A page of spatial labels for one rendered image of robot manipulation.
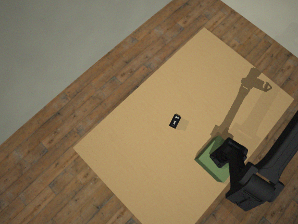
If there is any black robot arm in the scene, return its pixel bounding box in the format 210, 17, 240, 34
210, 110, 298, 211

